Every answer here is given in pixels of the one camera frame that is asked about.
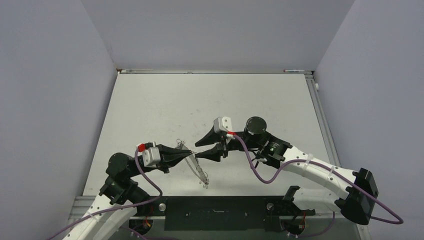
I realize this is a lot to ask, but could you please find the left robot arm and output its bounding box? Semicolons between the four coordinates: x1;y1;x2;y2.
64;142;193;240

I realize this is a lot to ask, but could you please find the purple cable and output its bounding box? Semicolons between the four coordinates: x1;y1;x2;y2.
46;147;164;240
231;132;404;239

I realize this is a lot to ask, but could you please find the aluminium frame rail right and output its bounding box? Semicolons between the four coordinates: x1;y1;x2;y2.
304;71;341;166

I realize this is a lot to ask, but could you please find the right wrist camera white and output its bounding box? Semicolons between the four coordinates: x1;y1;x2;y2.
213;116;233;134

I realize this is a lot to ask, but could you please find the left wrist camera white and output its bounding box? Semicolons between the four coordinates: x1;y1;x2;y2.
141;147;161;168

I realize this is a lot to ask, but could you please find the aluminium frame rail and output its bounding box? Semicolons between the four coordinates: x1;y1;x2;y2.
304;71;341;166
117;69;313;75

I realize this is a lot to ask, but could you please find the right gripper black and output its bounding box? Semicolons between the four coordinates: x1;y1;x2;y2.
195;126;261;160

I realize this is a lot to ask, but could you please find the aluminium frame rail back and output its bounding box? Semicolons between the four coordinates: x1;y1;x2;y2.
117;69;313;75

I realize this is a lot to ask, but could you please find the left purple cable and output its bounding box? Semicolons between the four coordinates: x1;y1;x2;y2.
46;147;164;240

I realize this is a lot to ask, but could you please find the black thin cable right arm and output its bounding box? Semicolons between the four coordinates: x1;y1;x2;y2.
250;150;269;170

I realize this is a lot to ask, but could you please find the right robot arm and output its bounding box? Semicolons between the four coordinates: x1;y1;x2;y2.
195;116;379;225

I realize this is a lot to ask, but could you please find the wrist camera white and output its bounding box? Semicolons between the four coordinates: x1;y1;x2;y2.
141;147;161;168
213;116;233;134

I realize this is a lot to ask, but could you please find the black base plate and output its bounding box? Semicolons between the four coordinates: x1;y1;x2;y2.
129;196;316;234

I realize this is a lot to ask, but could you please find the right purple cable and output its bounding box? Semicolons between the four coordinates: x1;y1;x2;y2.
231;132;404;239

